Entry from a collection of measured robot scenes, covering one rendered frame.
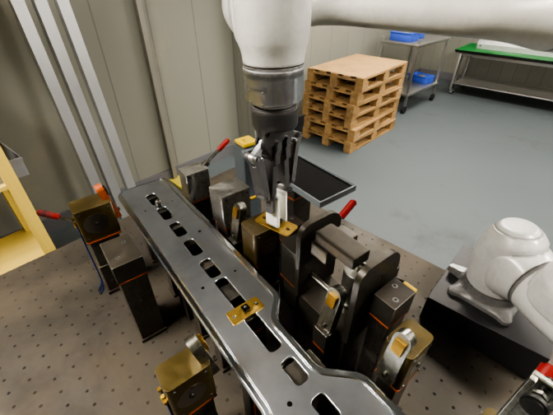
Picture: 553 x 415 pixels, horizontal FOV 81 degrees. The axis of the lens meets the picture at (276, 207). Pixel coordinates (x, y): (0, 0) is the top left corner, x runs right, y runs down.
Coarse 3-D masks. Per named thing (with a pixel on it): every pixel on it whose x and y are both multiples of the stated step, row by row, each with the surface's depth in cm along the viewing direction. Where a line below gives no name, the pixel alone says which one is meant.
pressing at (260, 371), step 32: (128, 192) 116; (160, 192) 116; (160, 224) 101; (192, 224) 101; (160, 256) 90; (192, 256) 90; (224, 256) 90; (192, 288) 80; (256, 288) 80; (224, 320) 73; (224, 352) 67; (256, 352) 67; (288, 352) 67; (256, 384) 62; (288, 384) 62; (320, 384) 62; (352, 384) 62
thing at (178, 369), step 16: (160, 368) 60; (176, 368) 60; (192, 368) 60; (208, 368) 61; (160, 384) 57; (176, 384) 57; (192, 384) 59; (208, 384) 63; (176, 400) 59; (192, 400) 62; (208, 400) 66
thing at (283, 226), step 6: (264, 216) 67; (258, 222) 65; (264, 222) 65; (282, 222) 65; (288, 222) 65; (270, 228) 64; (276, 228) 63; (282, 228) 63; (294, 228) 63; (282, 234) 62; (288, 234) 62
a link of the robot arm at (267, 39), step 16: (240, 0) 40; (256, 0) 39; (272, 0) 38; (288, 0) 39; (304, 0) 40; (240, 16) 41; (256, 16) 40; (272, 16) 39; (288, 16) 40; (304, 16) 41; (240, 32) 42; (256, 32) 41; (272, 32) 40; (288, 32) 41; (304, 32) 42; (240, 48) 44; (256, 48) 42; (272, 48) 42; (288, 48) 42; (304, 48) 44; (256, 64) 44; (272, 64) 43; (288, 64) 44
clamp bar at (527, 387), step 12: (540, 372) 42; (528, 384) 42; (540, 384) 41; (552, 384) 41; (516, 396) 43; (528, 396) 40; (540, 396) 40; (552, 396) 41; (504, 408) 45; (516, 408) 44; (528, 408) 40; (540, 408) 39; (552, 408) 40
